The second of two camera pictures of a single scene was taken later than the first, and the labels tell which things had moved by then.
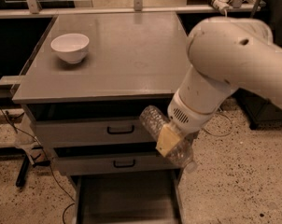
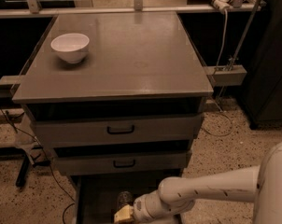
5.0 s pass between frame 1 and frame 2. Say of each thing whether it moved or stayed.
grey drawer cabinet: stayed
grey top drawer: stayed
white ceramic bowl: stayed
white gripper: moved
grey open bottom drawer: stayed
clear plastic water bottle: moved
